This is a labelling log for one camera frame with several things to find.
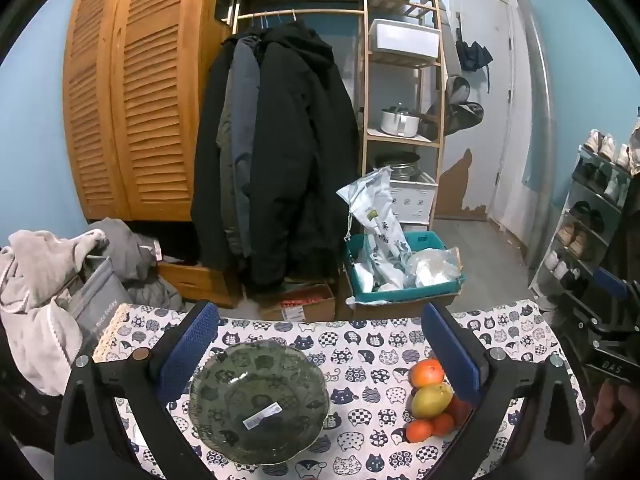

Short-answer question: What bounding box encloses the dark frying pan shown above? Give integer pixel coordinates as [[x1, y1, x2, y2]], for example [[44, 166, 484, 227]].
[[417, 110, 443, 142]]

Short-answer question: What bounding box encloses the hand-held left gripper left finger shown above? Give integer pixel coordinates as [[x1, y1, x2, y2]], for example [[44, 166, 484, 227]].
[[54, 300, 221, 480]]

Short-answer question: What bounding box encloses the group of shoes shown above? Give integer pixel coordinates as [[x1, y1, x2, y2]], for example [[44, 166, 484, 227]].
[[545, 127, 640, 291]]

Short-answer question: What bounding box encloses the red apple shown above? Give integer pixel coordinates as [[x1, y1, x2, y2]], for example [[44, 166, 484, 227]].
[[444, 394, 474, 427]]

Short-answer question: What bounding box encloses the steel pot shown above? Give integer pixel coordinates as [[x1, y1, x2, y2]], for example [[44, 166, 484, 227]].
[[375, 152, 421, 181]]

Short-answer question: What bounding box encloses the teal plastic crate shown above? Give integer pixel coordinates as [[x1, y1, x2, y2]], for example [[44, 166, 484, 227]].
[[344, 231, 466, 306]]

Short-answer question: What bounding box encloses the cardboard box with red contents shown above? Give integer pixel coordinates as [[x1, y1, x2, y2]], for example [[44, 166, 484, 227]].
[[260, 282, 337, 323]]

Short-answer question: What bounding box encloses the beige robe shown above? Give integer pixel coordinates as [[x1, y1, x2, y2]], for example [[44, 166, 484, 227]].
[[0, 229, 108, 376]]

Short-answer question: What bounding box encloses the grey fabric hamper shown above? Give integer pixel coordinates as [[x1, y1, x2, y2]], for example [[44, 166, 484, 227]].
[[55, 255, 133, 356]]

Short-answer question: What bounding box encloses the beige woven cloth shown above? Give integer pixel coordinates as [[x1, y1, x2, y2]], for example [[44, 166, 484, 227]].
[[92, 304, 146, 361]]

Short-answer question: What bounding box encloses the wide white storage bin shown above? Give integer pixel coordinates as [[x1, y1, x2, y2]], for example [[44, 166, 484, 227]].
[[371, 19, 442, 61]]

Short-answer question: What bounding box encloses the dark blue umbrella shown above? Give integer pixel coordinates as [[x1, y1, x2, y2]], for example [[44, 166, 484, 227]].
[[456, 27, 493, 93]]

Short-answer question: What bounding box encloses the wooden louvered wardrobe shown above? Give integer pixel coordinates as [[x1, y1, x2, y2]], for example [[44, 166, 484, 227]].
[[62, 0, 241, 311]]

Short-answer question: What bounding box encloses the person's right hand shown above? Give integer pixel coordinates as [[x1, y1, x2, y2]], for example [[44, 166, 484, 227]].
[[591, 381, 640, 443]]

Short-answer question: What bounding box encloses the white printed rice bag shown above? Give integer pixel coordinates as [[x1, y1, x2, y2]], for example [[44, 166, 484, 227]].
[[336, 166, 413, 292]]

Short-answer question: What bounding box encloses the grey garment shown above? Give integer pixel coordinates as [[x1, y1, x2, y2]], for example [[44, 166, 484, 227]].
[[82, 217, 183, 311]]

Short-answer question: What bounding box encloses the green glass bowl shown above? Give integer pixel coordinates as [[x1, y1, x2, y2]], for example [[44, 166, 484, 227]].
[[189, 339, 331, 466]]

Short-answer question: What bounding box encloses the clear plastic bag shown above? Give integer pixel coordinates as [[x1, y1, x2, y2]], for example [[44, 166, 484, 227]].
[[405, 246, 463, 288]]

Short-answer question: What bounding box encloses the yellow pear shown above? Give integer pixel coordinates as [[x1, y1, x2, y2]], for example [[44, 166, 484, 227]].
[[412, 383, 454, 420]]

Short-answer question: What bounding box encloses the dark green hanging bag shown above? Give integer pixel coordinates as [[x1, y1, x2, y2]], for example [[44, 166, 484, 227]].
[[442, 101, 485, 137]]

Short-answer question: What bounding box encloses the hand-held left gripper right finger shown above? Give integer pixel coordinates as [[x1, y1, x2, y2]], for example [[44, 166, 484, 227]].
[[421, 302, 587, 480]]

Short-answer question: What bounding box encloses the grey blue jacket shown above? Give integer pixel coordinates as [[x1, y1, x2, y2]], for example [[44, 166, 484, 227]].
[[227, 35, 261, 261]]

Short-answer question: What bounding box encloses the large orange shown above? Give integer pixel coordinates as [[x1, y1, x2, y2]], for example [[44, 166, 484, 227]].
[[410, 358, 445, 389]]

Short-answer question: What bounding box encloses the white cooking pot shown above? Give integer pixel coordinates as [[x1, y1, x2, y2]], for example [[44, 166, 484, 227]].
[[380, 105, 420, 138]]

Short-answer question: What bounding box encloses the silver rolled mat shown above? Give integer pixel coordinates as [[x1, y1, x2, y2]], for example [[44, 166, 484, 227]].
[[516, 0, 558, 266]]

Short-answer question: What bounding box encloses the white door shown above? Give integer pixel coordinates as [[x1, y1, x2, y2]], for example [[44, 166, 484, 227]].
[[440, 0, 521, 221]]

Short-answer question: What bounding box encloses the metal shoe rack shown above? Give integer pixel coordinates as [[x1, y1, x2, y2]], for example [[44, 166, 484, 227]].
[[529, 145, 640, 321]]

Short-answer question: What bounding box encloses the grey hanging bag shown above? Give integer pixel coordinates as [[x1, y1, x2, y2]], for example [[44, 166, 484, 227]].
[[446, 75, 472, 106]]

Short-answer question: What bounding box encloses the large black hooded coat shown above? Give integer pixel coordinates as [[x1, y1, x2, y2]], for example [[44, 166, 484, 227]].
[[248, 22, 361, 288]]

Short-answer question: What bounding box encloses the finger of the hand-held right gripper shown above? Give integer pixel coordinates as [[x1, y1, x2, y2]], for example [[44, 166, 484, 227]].
[[564, 292, 640, 345], [592, 267, 632, 302]]

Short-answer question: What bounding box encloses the olive jacket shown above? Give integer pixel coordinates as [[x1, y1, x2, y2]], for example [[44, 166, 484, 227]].
[[216, 100, 236, 241]]

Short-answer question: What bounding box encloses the white drawer unit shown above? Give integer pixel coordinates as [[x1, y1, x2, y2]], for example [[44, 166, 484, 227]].
[[387, 172, 440, 233]]

